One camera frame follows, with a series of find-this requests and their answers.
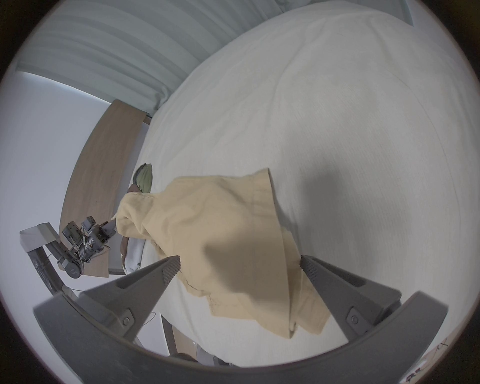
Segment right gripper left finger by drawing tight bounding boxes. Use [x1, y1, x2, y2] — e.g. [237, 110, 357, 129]
[77, 256, 181, 343]

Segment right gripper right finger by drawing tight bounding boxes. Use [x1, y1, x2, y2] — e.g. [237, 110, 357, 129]
[300, 255, 403, 342]

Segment tan shorts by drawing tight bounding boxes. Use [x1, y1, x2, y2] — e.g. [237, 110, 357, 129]
[114, 168, 331, 340]

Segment bed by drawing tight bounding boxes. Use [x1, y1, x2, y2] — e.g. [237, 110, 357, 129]
[60, 0, 480, 370]

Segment white garment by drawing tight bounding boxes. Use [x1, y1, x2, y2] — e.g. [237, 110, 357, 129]
[122, 238, 148, 275]

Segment brown garment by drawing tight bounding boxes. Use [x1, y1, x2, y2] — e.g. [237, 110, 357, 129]
[119, 185, 142, 260]

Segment green garment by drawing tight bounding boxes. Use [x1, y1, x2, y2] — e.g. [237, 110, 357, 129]
[131, 162, 154, 194]

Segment grey-green curtain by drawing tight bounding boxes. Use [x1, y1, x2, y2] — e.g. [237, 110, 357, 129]
[15, 0, 312, 113]

